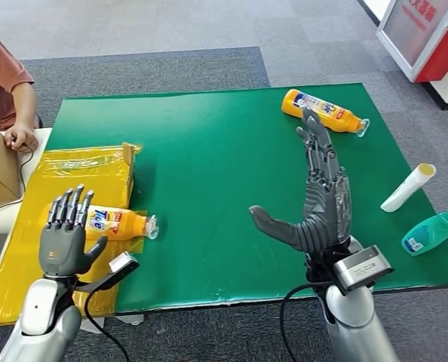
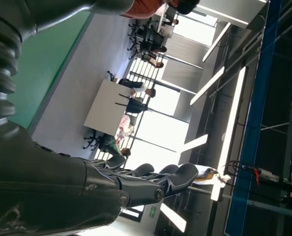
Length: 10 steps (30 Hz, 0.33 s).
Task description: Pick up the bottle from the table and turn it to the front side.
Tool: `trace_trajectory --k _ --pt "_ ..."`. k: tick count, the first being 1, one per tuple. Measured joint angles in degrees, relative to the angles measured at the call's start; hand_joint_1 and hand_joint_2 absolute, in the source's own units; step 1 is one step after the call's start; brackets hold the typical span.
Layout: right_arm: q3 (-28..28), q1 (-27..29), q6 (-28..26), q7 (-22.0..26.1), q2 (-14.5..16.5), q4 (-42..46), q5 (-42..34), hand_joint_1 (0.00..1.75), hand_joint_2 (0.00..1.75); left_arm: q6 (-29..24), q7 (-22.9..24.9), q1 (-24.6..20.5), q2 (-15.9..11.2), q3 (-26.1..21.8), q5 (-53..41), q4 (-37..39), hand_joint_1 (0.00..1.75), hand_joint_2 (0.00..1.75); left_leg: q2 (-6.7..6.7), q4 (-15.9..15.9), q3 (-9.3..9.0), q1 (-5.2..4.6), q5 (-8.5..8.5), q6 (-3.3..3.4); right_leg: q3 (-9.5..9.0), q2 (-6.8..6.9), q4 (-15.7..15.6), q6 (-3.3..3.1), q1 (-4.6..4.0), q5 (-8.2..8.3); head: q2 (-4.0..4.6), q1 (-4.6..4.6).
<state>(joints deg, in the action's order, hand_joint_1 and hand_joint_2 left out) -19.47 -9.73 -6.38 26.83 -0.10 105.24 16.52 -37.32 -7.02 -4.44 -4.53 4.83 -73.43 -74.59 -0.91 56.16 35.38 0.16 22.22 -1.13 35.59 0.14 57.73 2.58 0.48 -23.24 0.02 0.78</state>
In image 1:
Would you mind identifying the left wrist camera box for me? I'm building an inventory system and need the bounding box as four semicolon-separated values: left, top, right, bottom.
75;251;141;293

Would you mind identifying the white tube yellow end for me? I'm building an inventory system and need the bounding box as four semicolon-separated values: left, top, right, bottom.
381;162;437;214

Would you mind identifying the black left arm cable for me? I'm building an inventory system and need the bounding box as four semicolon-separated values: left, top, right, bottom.
83;287;131;362

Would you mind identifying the person's hand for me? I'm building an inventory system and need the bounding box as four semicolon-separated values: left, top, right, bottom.
4;124;40;152

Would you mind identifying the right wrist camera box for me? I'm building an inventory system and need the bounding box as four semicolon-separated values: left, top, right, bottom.
332;244;393;296

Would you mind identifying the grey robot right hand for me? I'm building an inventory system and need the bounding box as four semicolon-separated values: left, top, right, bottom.
249;107;353;256

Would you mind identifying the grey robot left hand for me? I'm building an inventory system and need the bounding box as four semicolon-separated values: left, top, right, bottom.
38;183;108;278

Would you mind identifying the red white display stand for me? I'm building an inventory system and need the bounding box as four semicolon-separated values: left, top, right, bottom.
375;0;448;84

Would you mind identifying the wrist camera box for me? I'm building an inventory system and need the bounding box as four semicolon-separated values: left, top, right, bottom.
332;244;393;296
75;251;141;293

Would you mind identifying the green table mat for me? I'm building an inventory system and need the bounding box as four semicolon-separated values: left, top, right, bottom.
46;83;448;314

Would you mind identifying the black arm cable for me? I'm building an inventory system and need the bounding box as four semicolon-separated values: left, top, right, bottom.
83;287;131;362
279;282;336;362

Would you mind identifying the orange detergent bottle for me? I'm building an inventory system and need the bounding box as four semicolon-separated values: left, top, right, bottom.
83;204;159;242
281;88;371;138

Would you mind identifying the teal plastic bottle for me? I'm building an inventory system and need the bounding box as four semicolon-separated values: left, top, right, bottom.
401;211;448;257

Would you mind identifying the yellow plastic wrapped cardboard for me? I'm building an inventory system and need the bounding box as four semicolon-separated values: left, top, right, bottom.
0;142;148;327

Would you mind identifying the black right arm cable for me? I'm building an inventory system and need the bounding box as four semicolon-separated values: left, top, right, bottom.
279;282;336;362

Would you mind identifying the thin black desk cable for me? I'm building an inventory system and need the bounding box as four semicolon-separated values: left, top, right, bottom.
18;145;34;201

